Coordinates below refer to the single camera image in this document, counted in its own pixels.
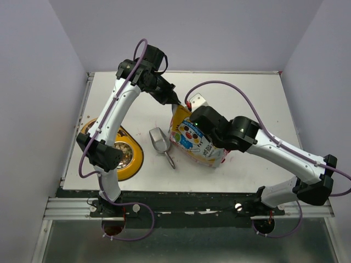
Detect pet food bag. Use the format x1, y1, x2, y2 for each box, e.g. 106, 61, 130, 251
168, 105, 229, 168

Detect metal food scoop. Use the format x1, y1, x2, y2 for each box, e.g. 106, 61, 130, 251
149, 127, 176, 169

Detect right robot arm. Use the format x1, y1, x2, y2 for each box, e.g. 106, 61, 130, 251
187, 94, 337, 215

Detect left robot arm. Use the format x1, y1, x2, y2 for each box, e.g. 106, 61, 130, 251
76, 44, 180, 216

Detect yellow double pet bowl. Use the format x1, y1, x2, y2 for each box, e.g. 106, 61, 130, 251
80, 117, 145, 181

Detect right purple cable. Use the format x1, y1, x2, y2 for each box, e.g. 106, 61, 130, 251
184, 80, 351, 238

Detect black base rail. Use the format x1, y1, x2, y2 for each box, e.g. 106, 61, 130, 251
90, 191, 284, 229

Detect aluminium frame rail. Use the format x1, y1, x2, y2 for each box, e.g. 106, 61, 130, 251
43, 198, 123, 221

